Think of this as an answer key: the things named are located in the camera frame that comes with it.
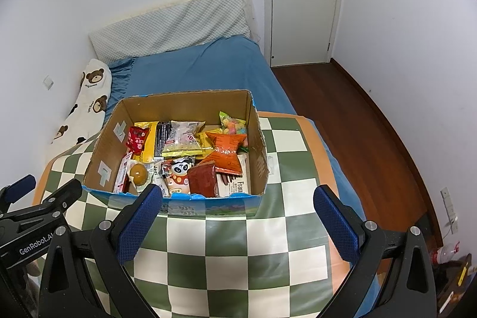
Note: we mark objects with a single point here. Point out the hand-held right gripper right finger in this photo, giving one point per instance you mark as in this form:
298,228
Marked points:
335,221

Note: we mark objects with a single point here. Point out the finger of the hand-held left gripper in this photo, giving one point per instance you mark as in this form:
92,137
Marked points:
59,197
20,187

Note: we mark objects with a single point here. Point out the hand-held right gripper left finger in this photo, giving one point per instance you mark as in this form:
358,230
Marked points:
139,221

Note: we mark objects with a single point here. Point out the packed brown braised egg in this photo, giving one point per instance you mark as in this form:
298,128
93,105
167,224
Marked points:
138,172

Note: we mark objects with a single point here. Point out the panda print snack packet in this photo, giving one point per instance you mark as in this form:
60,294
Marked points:
179,172

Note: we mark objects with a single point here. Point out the dark red snack packet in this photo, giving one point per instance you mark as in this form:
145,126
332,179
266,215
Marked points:
203,181

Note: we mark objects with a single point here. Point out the beige cookie packet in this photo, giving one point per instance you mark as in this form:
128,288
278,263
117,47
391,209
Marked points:
233,187

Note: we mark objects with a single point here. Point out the orange snack packet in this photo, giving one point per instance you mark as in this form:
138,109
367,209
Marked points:
223,151

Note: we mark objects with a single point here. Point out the printed cardboard box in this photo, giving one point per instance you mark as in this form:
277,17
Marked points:
179,105

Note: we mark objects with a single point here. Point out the clear bag of colourful gumballs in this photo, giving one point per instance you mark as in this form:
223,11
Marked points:
233,124

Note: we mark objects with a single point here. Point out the plain yellow snack packet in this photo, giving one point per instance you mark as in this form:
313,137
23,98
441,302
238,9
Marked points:
148,151

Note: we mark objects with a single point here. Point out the bright red snack packet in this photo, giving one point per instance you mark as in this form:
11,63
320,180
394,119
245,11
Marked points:
136,141

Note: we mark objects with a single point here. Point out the black snack packet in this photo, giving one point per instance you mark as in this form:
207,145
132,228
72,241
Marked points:
162,139

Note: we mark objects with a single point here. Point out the yellow barcode snack packet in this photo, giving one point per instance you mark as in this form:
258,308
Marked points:
182,138

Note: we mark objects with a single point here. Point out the green white checkered mat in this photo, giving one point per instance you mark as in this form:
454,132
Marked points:
223,266

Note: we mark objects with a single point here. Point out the bear print pillow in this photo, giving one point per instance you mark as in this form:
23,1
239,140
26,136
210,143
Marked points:
91,94

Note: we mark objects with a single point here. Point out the plastic bottle with red label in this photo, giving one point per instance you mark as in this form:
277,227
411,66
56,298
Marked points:
445,254

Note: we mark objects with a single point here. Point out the black and yellow box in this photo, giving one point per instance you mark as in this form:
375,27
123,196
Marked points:
460,277

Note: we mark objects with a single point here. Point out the blue bed sheet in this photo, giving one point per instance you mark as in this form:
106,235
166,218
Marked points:
205,68

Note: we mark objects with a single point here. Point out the grey quilted pillow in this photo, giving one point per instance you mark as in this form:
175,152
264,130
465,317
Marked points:
175,25

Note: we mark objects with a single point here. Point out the white wall outlet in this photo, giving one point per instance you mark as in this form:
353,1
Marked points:
47,81

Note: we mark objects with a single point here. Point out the white wall socket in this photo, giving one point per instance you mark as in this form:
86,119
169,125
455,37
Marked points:
445,193
452,219

